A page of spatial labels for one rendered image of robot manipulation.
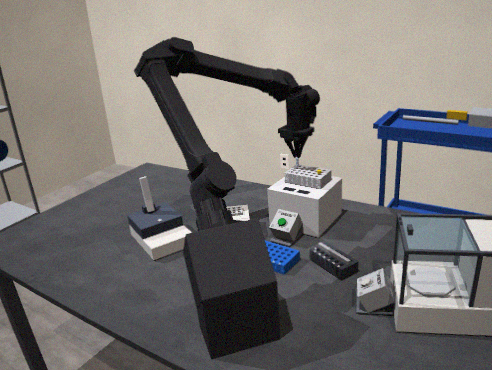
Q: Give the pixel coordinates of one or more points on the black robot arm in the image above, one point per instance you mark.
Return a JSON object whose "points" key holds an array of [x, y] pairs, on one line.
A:
{"points": [[211, 178]]}

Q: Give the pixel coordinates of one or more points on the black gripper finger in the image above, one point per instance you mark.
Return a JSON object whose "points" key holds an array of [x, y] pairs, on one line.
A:
{"points": [[300, 146], [289, 144]]}

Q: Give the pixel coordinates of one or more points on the blue tube rack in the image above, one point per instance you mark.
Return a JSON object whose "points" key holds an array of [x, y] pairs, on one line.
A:
{"points": [[282, 258]]}

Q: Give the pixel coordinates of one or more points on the white block with round holes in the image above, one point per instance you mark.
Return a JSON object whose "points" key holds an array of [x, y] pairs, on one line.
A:
{"points": [[239, 212], [303, 203]]}

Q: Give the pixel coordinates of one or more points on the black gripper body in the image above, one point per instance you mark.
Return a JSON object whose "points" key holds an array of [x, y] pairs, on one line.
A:
{"points": [[295, 126]]}

